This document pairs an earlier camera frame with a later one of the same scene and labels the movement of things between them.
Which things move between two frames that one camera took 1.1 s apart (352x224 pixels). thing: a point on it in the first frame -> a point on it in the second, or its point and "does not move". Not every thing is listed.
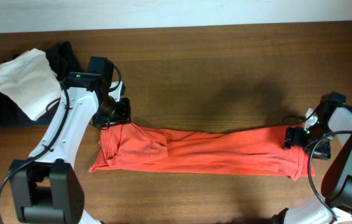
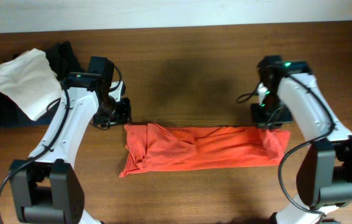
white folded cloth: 28,81 does not move
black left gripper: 121,111 does not move
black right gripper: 290,137 -> 271,115
